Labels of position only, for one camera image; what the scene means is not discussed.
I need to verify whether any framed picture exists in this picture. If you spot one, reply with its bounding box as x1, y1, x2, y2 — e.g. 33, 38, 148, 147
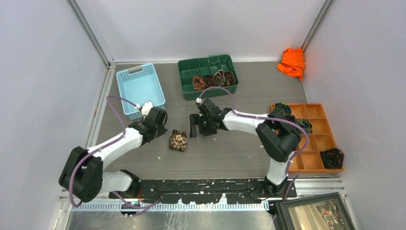
271, 192, 356, 230

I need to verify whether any dark teal rolled tie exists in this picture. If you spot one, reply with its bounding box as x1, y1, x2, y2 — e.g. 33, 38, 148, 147
296, 118, 313, 134

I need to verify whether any blue green rolled tie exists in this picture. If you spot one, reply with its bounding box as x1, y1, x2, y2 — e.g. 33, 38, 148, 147
274, 103, 292, 116

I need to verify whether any brown rolled tie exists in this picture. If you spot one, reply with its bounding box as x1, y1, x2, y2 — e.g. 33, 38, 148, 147
224, 71, 237, 86

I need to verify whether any light blue plastic basket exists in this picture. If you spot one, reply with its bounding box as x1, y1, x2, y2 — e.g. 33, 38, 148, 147
116, 63, 166, 110

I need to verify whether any orange wooden divided tray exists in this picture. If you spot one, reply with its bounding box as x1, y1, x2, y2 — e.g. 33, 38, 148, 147
283, 103, 345, 174

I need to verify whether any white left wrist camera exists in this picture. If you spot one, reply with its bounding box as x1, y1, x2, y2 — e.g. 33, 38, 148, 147
135, 101, 154, 117

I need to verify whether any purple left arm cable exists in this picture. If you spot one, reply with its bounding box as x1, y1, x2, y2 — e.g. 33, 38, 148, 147
68, 96, 159, 218

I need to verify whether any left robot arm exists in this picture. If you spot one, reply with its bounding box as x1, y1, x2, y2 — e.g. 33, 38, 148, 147
58, 107, 167, 203

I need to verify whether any black rolled tie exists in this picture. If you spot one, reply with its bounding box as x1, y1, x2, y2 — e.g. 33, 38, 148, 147
320, 148, 345, 169

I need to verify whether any multicolour rolled tie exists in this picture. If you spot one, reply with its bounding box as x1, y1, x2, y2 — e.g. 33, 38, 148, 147
192, 75, 206, 92

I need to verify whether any green divided plastic bin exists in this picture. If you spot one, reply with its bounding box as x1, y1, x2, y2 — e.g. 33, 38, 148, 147
178, 54, 239, 101

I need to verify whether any dark red rolled tie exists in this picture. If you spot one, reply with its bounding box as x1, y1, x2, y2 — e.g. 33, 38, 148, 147
203, 75, 215, 89

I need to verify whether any brown floral tie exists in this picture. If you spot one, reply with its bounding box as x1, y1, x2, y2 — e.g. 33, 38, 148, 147
169, 129, 188, 152

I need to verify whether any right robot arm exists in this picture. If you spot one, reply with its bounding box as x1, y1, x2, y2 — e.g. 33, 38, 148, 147
189, 99, 301, 197

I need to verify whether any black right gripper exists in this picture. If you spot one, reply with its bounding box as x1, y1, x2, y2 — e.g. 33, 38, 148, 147
190, 113, 218, 138

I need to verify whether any orange cloth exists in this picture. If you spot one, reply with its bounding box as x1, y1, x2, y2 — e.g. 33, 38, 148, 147
277, 48, 305, 82

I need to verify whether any orange grey rolled tie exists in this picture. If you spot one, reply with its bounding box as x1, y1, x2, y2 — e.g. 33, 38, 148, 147
213, 69, 226, 87

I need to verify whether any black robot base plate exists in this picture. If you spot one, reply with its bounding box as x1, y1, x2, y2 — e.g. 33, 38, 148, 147
109, 178, 297, 205

